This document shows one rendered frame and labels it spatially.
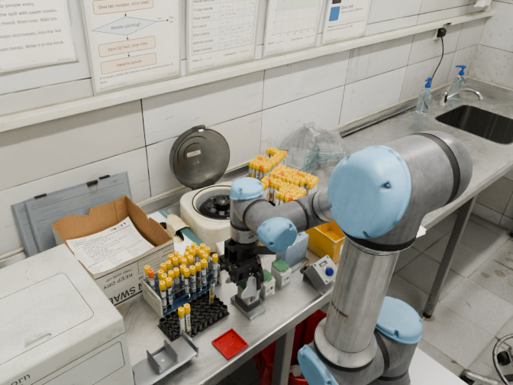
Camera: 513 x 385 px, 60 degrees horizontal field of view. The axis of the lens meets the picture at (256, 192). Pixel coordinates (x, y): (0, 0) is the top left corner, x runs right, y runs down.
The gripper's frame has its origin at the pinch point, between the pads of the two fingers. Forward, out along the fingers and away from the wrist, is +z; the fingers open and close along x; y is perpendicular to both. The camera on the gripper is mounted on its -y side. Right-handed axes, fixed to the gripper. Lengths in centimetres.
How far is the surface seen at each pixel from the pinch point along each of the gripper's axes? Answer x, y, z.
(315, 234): -4.4, -31.3, -1.4
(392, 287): -19, -128, 94
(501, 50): -46, -240, -19
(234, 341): 7.3, 10.4, 5.9
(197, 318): -3.4, 14.6, 3.8
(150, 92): -53, -3, -39
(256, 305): 2.7, -0.9, 4.4
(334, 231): -6.4, -44.0, 4.7
